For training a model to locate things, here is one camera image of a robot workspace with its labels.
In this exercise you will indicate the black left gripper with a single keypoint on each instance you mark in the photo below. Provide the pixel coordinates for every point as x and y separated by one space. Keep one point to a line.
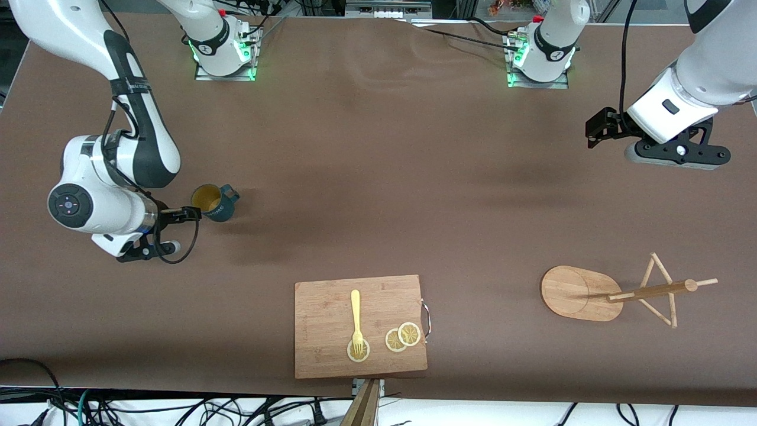
613 125

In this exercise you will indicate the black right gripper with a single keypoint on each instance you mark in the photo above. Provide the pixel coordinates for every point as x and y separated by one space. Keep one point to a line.
168 216

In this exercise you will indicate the teal mug with yellow inside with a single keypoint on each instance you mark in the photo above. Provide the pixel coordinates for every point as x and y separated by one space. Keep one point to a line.
220 207

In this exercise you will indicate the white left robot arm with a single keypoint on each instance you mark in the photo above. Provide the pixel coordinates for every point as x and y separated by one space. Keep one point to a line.
712 65

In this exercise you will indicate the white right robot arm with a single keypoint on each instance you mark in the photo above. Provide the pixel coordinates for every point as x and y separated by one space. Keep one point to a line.
142 118

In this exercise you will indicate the wooden mug rack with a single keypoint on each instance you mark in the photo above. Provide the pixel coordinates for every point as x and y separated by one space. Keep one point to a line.
573 293

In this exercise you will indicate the brown table cover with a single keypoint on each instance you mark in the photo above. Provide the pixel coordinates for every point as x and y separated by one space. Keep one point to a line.
177 307

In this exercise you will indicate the wooden cutting board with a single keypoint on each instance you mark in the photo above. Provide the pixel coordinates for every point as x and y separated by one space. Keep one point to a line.
325 319

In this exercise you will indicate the yellow plastic fork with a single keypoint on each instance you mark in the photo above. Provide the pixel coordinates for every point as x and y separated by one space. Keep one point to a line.
355 307

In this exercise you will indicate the lemon slice under fork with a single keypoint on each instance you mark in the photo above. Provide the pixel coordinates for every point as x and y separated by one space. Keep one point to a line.
362 355

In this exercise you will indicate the black power plug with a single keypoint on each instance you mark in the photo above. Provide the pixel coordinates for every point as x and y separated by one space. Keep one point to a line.
319 414

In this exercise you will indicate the grey power strip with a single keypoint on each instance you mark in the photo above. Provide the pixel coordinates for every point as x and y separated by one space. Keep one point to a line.
387 7

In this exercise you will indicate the wooden beam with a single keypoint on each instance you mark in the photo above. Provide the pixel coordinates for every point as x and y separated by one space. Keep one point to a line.
362 408

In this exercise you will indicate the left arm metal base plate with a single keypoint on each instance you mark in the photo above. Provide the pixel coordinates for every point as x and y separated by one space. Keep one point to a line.
538 85

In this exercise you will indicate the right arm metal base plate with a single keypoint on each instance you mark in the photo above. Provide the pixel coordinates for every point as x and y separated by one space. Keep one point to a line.
225 77

